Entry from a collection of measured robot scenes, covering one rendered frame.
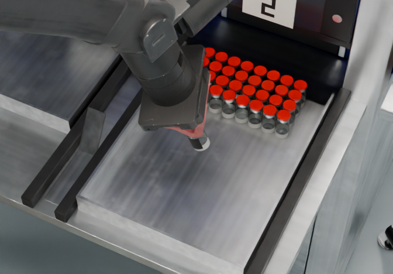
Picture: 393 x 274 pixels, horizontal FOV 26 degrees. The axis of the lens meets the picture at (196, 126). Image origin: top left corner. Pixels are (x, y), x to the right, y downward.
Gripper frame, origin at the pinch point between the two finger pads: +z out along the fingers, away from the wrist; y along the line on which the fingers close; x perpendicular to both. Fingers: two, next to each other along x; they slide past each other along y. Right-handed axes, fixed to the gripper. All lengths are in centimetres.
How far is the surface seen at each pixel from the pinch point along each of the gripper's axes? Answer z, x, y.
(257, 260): 22.8, -2.7, -8.6
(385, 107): 35.0, -18.1, 21.6
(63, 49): 21.1, 33.3, 28.0
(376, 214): 129, -5, 44
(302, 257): 82, 4, 14
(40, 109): 15.4, 31.3, 13.0
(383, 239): 126, -8, 36
